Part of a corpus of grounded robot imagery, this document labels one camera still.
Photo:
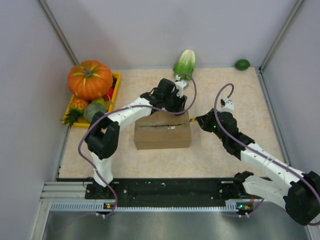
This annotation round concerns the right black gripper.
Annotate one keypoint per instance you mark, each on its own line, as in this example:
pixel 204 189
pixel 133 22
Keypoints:
pixel 205 120

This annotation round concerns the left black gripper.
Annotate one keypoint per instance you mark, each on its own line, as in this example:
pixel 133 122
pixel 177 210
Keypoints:
pixel 179 106

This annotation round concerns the yellow utility knife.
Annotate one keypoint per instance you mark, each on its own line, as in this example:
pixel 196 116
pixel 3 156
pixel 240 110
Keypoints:
pixel 192 120

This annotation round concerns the brown cardboard express box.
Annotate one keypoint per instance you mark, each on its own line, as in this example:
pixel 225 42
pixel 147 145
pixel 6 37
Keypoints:
pixel 162 130

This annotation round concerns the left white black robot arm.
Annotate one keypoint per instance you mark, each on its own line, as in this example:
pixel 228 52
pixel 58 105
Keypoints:
pixel 103 135

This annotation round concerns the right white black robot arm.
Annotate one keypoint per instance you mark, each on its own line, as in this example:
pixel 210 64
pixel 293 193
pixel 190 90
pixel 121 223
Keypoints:
pixel 297 192

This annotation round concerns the green white cabbage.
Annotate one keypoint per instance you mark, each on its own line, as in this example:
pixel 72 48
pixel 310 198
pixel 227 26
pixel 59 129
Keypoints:
pixel 185 65

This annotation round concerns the red pepper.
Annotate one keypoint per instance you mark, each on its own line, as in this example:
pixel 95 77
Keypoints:
pixel 109 95

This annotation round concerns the green lime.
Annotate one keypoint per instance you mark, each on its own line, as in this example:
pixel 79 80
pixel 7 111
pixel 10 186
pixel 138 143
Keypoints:
pixel 242 64

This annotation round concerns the green pear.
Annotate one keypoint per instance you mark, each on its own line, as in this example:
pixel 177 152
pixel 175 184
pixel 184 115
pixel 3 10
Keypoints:
pixel 100 100

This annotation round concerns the grey green melon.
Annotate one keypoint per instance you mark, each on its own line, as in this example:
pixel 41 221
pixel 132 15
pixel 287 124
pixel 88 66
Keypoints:
pixel 92 109

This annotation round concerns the orange pumpkin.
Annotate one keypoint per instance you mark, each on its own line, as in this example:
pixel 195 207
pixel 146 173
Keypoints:
pixel 90 80

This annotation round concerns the orange pineapple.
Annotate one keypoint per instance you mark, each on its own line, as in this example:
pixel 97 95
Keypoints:
pixel 76 110

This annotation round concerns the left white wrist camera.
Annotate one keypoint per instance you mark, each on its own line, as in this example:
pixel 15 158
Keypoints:
pixel 181 85

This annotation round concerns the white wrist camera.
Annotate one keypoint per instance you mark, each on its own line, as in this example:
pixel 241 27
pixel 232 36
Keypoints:
pixel 226 105
pixel 181 85

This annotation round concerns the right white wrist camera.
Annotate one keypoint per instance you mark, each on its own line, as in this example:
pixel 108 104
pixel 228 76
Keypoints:
pixel 226 105

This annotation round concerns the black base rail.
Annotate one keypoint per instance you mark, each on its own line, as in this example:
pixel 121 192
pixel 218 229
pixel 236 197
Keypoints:
pixel 170 192

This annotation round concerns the white cable duct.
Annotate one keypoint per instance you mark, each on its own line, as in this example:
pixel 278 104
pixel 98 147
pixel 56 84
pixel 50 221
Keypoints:
pixel 103 207

